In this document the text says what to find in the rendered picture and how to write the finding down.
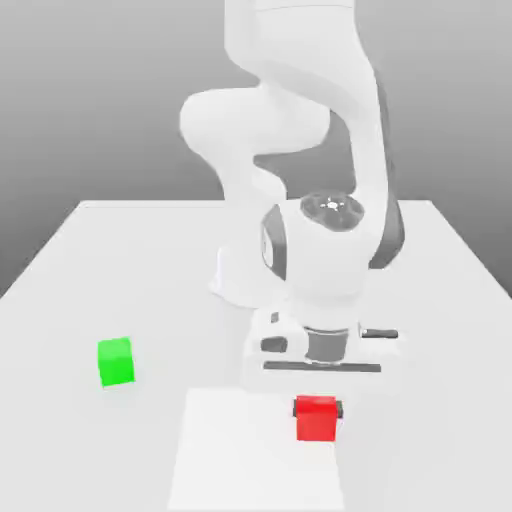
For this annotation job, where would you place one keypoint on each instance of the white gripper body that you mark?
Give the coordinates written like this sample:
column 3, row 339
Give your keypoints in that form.
column 320, row 378

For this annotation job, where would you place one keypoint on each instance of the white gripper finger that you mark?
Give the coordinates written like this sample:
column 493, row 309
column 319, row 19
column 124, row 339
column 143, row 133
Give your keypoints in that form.
column 339, row 408
column 294, row 408

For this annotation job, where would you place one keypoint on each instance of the small red cube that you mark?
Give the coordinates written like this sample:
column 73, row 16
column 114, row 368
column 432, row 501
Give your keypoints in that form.
column 316, row 420

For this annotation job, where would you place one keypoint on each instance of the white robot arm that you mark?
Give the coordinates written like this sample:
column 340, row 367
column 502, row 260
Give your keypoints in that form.
column 304, row 80

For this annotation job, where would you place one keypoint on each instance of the small green cube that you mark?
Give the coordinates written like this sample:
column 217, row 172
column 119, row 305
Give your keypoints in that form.
column 116, row 362

